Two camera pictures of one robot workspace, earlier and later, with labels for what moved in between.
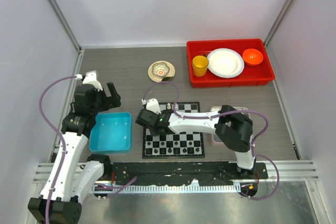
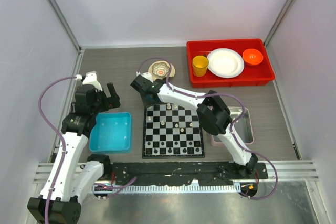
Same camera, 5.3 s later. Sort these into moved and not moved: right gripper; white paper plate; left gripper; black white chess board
Moved: right gripper
Not moved: left gripper; black white chess board; white paper plate
